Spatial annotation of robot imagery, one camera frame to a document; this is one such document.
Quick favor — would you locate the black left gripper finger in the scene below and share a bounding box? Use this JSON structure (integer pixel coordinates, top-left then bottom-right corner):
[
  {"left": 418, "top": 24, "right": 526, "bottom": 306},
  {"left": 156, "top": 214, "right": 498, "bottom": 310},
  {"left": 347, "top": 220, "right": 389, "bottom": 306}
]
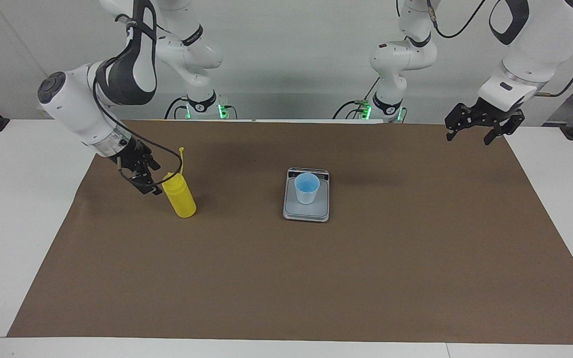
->
[
  {"left": 445, "top": 103, "right": 471, "bottom": 142},
  {"left": 483, "top": 110, "right": 525, "bottom": 146}
]

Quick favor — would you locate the black base cable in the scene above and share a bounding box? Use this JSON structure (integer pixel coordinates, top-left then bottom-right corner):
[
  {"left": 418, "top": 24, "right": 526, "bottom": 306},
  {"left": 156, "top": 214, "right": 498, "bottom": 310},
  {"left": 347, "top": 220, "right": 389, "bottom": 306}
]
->
[
  {"left": 165, "top": 97, "right": 238, "bottom": 120},
  {"left": 333, "top": 77, "right": 382, "bottom": 120}
]

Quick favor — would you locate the silver digital kitchen scale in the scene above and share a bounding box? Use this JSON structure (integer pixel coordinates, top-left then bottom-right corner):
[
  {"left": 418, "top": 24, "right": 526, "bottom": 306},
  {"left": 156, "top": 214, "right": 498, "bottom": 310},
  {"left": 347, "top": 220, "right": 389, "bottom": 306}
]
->
[{"left": 283, "top": 168, "right": 330, "bottom": 222}]

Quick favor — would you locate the brown table mat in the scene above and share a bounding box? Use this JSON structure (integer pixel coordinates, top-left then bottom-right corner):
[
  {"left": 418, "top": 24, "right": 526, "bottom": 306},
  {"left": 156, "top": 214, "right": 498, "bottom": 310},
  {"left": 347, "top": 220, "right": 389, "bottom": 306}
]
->
[{"left": 7, "top": 119, "right": 573, "bottom": 345}]

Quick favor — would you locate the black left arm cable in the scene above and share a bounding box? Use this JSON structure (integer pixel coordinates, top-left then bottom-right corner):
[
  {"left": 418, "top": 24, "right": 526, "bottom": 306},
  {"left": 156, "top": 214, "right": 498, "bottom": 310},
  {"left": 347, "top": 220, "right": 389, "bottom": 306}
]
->
[{"left": 428, "top": 0, "right": 573, "bottom": 97}]

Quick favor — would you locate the black left base cable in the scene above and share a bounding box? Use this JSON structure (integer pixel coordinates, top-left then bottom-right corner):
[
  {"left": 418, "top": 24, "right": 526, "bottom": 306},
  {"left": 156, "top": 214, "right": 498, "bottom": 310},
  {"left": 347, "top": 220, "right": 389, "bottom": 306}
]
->
[{"left": 333, "top": 77, "right": 382, "bottom": 120}]

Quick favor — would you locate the yellow squeeze bottle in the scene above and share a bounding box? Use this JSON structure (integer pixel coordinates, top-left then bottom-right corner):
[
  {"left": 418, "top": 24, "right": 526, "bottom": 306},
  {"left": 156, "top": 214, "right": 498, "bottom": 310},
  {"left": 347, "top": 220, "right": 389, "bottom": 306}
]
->
[{"left": 161, "top": 147, "right": 197, "bottom": 218}]

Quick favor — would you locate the black right base cable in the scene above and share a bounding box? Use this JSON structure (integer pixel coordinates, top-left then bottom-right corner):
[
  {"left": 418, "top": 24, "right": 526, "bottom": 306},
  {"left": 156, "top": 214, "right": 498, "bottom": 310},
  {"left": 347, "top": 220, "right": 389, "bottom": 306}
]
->
[{"left": 165, "top": 97, "right": 238, "bottom": 120}]

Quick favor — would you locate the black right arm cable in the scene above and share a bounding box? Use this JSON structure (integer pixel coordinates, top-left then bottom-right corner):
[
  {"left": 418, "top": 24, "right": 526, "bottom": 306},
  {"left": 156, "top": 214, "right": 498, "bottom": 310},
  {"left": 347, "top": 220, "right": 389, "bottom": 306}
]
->
[{"left": 93, "top": 15, "right": 184, "bottom": 188}]

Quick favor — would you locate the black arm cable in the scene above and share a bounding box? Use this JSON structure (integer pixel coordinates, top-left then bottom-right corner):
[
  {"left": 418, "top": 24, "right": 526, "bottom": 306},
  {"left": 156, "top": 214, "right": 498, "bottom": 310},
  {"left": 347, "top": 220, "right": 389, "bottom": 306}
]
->
[
  {"left": 428, "top": 0, "right": 573, "bottom": 97},
  {"left": 93, "top": 15, "right": 184, "bottom": 188}
]

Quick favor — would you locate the light blue plastic cup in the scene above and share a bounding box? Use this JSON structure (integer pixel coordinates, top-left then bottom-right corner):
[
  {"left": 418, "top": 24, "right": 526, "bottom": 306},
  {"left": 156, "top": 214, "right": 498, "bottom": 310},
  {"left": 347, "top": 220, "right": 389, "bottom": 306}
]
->
[{"left": 294, "top": 173, "right": 321, "bottom": 205}]

